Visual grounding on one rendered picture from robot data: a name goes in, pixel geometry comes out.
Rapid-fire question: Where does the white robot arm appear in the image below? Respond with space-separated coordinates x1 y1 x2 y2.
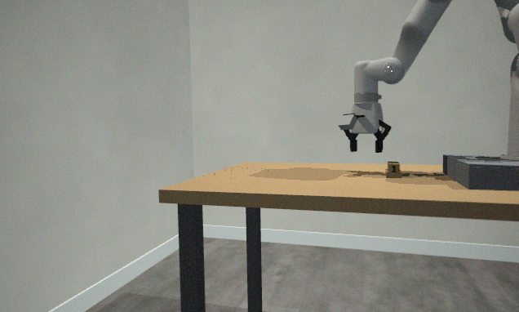
339 0 519 161

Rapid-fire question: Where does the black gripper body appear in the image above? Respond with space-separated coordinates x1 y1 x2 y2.
350 101 384 134

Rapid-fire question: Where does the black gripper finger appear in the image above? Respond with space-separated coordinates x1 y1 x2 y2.
344 130 358 152
374 120 391 153

